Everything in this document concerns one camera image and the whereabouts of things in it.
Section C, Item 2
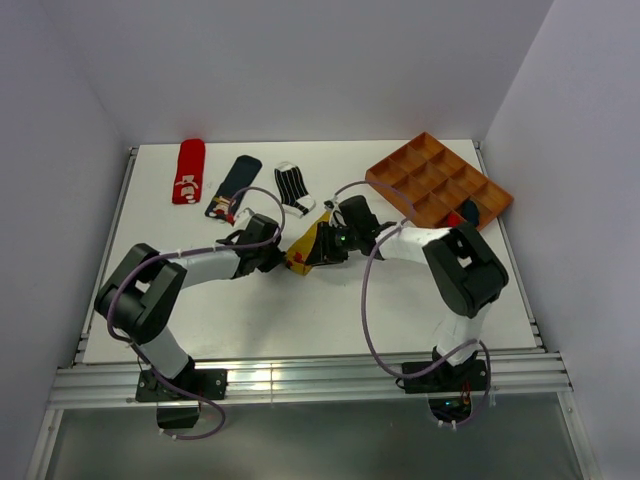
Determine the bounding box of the aluminium front rail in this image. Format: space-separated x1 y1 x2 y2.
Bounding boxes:
47 350 572 410

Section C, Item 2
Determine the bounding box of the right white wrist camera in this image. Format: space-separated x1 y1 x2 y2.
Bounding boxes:
324 200 340 214

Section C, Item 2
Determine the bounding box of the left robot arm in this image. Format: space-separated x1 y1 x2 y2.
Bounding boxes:
94 214 283 399

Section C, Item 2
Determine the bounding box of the plain navy ankle sock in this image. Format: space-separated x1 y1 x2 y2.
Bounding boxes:
460 199 480 227

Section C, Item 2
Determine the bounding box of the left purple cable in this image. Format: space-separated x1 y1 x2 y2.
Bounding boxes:
107 186 286 441

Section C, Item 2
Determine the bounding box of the navy sock with bear pattern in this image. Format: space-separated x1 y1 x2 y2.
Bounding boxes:
205 155 262 223

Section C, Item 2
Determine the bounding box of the yellow sock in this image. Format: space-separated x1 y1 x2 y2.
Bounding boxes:
285 212 330 276

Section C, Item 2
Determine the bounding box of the black white striped sock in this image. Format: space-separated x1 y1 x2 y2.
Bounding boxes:
274 162 316 218

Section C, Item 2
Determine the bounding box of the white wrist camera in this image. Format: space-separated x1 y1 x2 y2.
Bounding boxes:
324 200 340 214
227 208 255 228

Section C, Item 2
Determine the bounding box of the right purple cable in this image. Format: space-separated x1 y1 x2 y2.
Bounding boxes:
332 180 494 429

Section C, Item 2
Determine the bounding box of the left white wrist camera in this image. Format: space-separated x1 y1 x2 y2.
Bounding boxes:
227 208 255 228

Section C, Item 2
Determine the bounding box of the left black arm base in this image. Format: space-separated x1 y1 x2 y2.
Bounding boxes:
135 369 228 431

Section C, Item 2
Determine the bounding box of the red sock with santa pattern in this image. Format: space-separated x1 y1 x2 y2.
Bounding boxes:
447 212 464 227

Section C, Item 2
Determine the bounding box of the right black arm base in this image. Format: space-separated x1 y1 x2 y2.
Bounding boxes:
395 355 491 426

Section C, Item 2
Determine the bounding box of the red sock with white figure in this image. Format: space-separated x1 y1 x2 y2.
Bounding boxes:
172 138 206 205

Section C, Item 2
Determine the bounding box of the purple cable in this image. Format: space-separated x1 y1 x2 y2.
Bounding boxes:
107 186 286 441
332 180 494 429

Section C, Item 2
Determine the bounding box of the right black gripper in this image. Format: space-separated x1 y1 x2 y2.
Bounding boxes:
305 221 360 267

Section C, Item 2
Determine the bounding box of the orange compartment tray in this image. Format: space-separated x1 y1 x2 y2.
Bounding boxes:
365 132 513 230

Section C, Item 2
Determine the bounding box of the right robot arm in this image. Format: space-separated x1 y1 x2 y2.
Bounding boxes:
299 195 509 390

